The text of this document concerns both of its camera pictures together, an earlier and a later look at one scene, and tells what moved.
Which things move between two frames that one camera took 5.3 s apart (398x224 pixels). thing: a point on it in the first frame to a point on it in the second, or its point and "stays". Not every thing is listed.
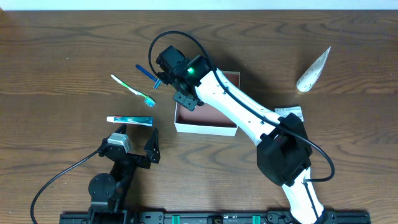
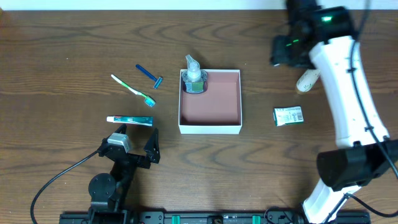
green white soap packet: (283, 112) stays
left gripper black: (131, 156) stays
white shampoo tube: (309, 78) stays
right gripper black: (188, 99) to (280, 50)
